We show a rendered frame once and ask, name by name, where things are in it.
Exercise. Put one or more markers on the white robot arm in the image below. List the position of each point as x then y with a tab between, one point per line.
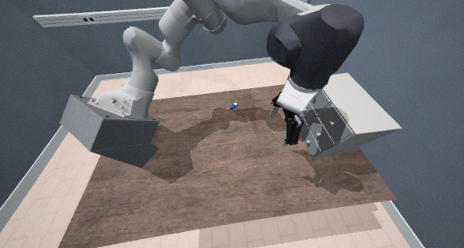
313	46

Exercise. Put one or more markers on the grey chest of drawers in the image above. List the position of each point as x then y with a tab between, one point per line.
365	117

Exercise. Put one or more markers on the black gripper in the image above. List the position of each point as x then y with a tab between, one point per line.
293	126

